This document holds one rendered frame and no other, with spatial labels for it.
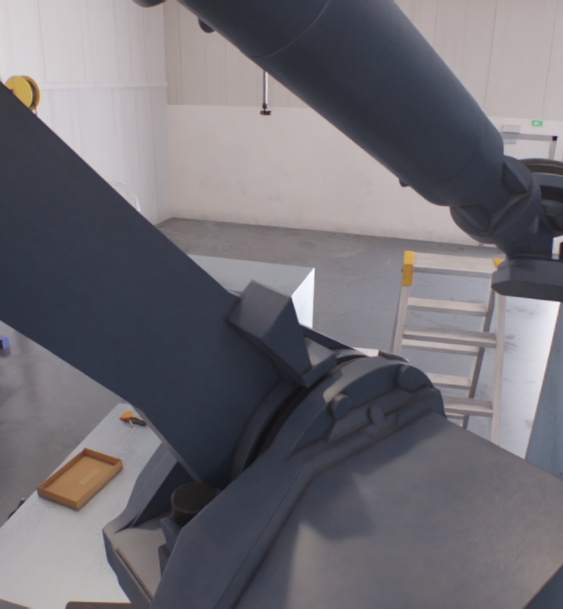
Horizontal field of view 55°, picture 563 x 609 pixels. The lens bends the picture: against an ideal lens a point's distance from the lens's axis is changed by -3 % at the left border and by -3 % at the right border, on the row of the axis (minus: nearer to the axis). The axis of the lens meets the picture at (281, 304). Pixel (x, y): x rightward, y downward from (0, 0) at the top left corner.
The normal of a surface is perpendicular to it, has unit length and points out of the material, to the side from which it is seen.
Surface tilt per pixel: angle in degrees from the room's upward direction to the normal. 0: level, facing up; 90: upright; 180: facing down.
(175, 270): 83
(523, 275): 56
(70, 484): 0
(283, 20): 126
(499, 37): 90
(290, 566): 16
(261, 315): 43
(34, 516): 0
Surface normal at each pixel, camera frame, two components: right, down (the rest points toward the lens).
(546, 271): -0.23, -0.23
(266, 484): -0.30, -0.75
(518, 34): -0.29, 0.35
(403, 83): 0.52, 0.50
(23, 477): 0.02, -0.93
